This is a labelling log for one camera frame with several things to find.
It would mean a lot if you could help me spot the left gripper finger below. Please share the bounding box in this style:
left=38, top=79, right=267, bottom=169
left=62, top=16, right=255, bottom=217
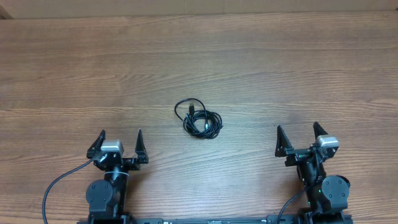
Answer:
left=86, top=129, right=106, bottom=159
left=135, top=129, right=149, bottom=164

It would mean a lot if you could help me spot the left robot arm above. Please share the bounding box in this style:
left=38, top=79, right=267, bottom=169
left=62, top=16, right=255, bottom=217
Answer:
left=86, top=130, right=149, bottom=224

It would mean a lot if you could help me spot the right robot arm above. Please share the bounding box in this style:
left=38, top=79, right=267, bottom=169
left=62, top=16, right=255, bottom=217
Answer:
left=275, top=122, right=353, bottom=223

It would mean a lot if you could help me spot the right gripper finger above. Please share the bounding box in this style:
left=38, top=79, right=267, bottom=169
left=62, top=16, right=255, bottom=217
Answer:
left=275, top=125, right=294, bottom=157
left=313, top=121, right=328, bottom=139

